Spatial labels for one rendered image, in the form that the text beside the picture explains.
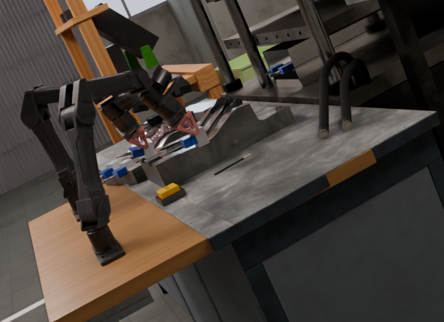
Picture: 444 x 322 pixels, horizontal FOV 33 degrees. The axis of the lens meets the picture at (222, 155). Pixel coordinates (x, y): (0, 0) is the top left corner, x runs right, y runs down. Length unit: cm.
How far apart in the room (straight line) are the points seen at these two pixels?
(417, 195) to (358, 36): 133
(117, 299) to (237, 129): 87
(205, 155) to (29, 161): 709
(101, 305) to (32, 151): 767
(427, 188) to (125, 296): 85
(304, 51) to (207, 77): 169
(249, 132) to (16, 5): 713
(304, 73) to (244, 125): 74
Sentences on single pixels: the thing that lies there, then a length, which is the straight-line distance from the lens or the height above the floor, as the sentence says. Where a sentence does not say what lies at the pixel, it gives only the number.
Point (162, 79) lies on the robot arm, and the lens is 226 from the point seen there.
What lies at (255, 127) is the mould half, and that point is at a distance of 246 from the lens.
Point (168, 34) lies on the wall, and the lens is 965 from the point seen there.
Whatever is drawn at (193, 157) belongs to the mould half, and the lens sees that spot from 240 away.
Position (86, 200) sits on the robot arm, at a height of 96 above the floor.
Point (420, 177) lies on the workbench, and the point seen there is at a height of 65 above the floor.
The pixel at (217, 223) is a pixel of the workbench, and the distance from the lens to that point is 186.
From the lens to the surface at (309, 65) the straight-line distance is 314.
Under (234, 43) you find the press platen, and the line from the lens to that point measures 365.
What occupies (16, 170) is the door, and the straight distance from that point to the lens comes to 943.
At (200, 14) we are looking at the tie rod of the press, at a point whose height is 120.
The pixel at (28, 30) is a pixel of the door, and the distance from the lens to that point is 937.
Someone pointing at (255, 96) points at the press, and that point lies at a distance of 340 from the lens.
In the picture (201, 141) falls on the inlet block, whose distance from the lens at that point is 227.
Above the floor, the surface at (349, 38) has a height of 88.
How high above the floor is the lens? 136
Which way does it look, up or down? 13 degrees down
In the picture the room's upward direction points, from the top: 24 degrees counter-clockwise
